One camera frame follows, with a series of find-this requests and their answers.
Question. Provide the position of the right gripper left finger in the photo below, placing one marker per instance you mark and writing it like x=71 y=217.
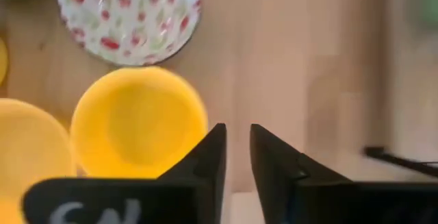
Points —
x=191 y=196

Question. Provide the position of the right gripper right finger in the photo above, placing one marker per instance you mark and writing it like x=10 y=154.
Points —
x=291 y=196

